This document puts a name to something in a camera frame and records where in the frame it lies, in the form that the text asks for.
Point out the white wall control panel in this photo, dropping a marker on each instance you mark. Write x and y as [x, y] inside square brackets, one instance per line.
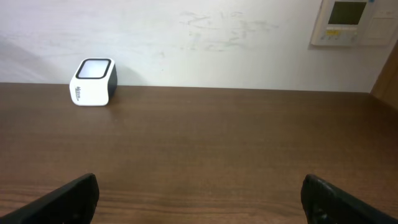
[347, 23]

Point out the white barcode scanner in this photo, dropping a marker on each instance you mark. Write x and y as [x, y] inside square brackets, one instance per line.
[94, 82]

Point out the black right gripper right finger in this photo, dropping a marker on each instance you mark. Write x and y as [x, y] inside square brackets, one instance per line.
[325, 203]

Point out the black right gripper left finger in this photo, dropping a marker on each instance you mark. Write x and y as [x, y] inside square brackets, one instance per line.
[74, 202]

